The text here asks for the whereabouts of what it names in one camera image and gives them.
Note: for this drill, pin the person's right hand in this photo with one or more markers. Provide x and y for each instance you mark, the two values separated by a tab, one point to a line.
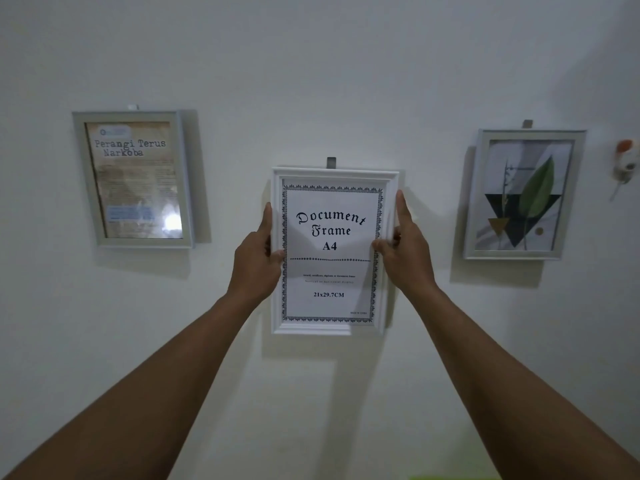
407	264

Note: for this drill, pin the person's left hand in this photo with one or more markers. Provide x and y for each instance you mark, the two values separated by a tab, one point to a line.
252	267

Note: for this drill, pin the person's left thumb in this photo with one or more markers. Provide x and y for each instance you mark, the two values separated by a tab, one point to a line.
278	257

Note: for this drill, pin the person's right thumb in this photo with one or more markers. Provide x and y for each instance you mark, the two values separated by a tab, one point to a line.
384	245

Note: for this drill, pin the white document picture frame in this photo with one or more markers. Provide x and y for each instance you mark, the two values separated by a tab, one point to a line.
330	274

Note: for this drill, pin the person's right forearm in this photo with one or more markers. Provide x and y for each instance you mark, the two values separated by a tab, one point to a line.
510	389

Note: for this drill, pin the person's left forearm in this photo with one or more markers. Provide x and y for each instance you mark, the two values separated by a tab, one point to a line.
150	389

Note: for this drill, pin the grey frame with leaf art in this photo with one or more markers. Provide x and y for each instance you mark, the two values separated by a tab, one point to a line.
522	194

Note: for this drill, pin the grey frame with brown poster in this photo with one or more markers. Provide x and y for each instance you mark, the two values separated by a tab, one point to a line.
132	179

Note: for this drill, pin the orange and white wall fixture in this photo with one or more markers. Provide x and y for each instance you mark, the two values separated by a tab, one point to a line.
626	162

